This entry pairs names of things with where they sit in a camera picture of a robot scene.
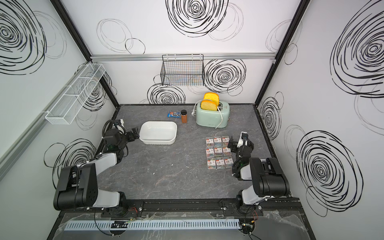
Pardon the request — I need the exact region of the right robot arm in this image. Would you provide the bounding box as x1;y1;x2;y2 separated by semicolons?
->
228;140;290;208

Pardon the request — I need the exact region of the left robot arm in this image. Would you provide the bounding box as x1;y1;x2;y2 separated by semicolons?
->
53;120;140;211

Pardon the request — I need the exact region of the white storage box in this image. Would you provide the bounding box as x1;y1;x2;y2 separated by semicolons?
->
139;121;178;145

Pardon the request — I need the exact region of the mint green toaster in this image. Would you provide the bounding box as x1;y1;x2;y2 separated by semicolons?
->
194;101;230;129

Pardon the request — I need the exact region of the blue candy packet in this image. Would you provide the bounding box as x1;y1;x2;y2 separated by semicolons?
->
167;111;181;118

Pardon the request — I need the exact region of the yellow toast slice front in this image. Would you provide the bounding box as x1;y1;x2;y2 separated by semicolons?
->
201;100;218;111

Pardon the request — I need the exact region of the yellow toast slice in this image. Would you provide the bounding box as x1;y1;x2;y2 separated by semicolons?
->
201;100;218;111
204;92;220;105

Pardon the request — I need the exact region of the yellow toast slice back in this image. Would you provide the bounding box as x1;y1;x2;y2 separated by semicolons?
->
204;92;220;105

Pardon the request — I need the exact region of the orange spice bottle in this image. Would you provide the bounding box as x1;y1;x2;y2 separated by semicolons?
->
181;110;188;124

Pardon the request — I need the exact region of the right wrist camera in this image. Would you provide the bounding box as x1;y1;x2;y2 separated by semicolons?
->
237;132;248;148

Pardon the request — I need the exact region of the white toaster cable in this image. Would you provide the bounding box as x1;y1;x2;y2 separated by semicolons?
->
191;101;226;130

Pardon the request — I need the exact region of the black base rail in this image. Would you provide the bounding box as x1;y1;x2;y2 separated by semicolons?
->
64;198;302;218

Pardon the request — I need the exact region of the black wire basket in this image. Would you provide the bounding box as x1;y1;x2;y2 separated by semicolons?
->
160;54;206;86

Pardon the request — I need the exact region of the white slotted cable duct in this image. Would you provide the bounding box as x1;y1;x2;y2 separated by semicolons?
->
64;219;241;231

